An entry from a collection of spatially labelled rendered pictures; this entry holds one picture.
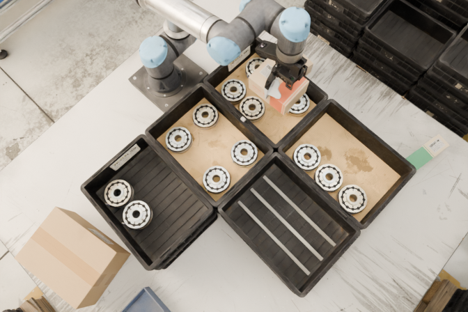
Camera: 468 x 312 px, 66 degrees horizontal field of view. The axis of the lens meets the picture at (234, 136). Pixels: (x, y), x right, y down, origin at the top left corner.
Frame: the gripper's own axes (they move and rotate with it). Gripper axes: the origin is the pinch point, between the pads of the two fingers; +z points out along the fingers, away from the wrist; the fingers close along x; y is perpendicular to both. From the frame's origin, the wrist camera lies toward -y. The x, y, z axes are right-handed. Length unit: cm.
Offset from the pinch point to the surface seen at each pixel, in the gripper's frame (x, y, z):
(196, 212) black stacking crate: -49, 5, 27
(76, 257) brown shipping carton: -89, -15, 24
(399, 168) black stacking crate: 13, 49, 22
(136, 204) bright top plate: -62, -13, 24
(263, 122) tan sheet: -5.5, -0.2, 26.7
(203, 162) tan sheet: -33.7, -6.9, 26.8
